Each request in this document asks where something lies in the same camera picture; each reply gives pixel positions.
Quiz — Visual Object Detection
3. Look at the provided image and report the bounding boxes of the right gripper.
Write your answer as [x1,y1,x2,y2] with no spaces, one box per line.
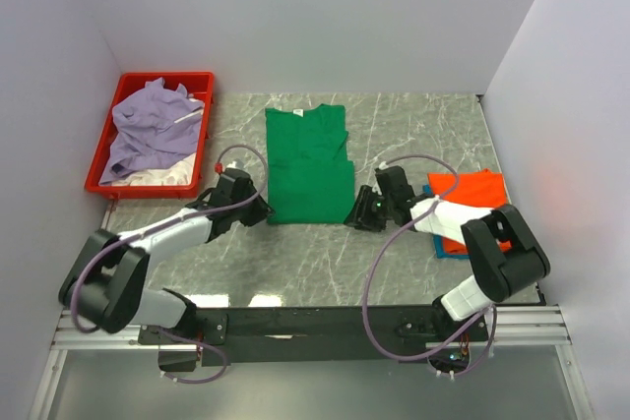
[344,185,396,233]

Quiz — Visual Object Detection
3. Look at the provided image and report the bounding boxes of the green t-shirt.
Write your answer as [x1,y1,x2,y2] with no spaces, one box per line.
[265,104,355,225]

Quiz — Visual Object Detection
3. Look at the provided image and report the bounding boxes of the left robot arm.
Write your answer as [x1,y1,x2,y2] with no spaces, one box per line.
[59,167,274,343]

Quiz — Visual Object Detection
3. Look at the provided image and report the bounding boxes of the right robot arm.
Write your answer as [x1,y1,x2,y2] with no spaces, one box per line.
[344,166,550,340]

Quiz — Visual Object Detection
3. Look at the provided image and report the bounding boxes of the folded blue t-shirt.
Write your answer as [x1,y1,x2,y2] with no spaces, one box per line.
[422,181,468,260]

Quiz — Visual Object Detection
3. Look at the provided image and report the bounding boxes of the lavender t-shirt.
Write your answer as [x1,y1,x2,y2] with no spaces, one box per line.
[99,76,207,185]

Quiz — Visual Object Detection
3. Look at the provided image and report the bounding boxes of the red plastic bin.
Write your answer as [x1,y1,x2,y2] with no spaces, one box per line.
[85,72,214,200]

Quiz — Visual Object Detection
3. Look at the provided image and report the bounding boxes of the folded orange t-shirt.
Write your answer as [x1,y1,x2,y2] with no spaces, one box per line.
[426,167,513,255]

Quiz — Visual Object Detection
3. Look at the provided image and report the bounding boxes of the black base beam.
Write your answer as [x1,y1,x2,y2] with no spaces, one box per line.
[137,305,493,373]

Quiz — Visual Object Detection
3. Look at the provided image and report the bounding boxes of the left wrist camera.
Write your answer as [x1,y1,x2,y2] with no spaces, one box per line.
[214,159,245,174]

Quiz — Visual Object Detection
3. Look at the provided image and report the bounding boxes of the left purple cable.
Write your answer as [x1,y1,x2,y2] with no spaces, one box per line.
[69,144,270,386]

